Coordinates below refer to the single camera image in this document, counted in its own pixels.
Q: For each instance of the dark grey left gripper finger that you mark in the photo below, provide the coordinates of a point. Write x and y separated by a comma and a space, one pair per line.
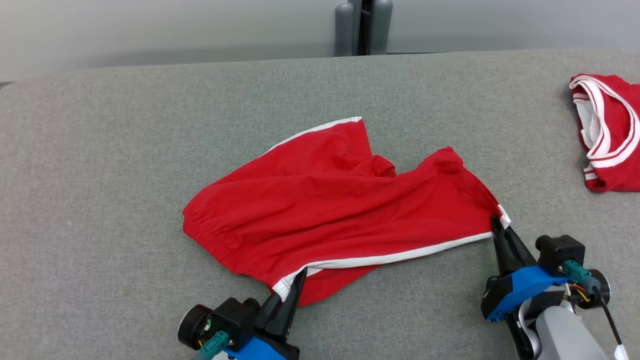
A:
292, 310
270, 312

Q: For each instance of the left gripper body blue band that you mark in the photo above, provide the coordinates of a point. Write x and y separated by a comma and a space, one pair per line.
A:
265, 350

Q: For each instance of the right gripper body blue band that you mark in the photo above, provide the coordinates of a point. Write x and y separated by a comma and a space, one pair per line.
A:
520, 290

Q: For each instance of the teal right camera connector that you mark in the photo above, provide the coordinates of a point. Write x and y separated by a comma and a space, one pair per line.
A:
580, 275

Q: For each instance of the grey partition post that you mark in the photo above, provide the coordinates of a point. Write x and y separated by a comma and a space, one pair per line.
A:
381, 27
344, 30

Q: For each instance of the teal camera connector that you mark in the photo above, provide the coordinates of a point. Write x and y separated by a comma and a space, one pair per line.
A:
580, 275
214, 345

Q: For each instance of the white partition panel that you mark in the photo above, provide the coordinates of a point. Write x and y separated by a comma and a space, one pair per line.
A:
150, 30
515, 22

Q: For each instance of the teal left camera connector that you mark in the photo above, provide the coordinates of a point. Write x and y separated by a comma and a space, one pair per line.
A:
214, 345

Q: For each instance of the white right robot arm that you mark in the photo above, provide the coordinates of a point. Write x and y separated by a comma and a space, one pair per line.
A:
565, 335

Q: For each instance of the red shorts white stripes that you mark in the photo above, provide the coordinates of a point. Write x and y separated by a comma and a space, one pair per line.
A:
325, 210

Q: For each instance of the red white basketball jersey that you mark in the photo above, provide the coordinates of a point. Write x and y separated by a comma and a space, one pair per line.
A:
617, 135

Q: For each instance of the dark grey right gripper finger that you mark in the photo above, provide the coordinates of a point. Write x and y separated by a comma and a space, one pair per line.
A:
504, 255
522, 252

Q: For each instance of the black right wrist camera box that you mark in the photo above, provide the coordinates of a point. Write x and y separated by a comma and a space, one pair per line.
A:
560, 252

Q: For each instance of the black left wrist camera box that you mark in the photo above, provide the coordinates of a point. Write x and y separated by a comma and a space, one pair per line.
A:
235, 320

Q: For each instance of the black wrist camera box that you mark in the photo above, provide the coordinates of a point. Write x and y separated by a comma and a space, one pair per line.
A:
235, 320
560, 252

